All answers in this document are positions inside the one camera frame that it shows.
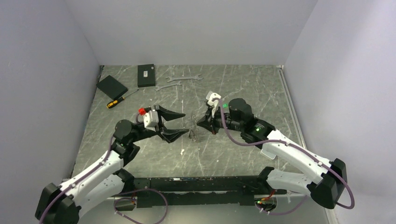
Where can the black network switch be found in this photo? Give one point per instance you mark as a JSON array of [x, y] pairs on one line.
[[146, 75]]

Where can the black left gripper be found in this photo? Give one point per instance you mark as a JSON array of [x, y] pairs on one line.
[[169, 135]]

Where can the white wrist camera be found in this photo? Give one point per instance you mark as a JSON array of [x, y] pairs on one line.
[[151, 120], [212, 102]]

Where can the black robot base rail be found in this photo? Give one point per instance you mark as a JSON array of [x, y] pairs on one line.
[[241, 190]]

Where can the large silver wrench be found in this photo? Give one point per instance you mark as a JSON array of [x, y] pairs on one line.
[[196, 77]]

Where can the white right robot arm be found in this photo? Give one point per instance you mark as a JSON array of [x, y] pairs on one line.
[[322, 179]]

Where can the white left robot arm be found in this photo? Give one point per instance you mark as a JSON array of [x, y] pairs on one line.
[[67, 202]]

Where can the flat black box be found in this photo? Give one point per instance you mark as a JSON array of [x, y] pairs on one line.
[[112, 87]]

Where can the small silver wrench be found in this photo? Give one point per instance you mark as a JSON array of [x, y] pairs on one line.
[[158, 88]]

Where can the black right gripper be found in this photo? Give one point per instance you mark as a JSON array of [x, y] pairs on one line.
[[206, 122]]

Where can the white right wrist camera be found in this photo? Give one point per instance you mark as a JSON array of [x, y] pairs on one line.
[[212, 102]]

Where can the yellow black screwdriver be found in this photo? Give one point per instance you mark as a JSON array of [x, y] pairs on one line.
[[115, 102]]

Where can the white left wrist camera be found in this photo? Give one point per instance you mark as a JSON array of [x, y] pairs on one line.
[[151, 120]]

